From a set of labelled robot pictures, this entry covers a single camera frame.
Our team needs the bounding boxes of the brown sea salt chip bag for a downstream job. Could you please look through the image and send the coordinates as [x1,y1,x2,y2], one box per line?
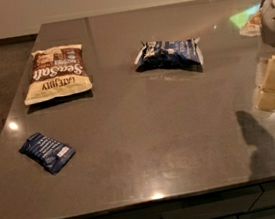
[24,44,92,106]

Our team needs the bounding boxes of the blue rxbar blueberry bar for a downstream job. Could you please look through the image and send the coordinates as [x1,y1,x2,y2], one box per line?
[19,133,76,175]

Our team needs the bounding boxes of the blue chip bag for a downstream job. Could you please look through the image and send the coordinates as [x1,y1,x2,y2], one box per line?
[134,38,204,68]

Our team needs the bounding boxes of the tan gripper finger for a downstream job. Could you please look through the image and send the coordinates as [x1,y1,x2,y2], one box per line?
[253,87,275,112]

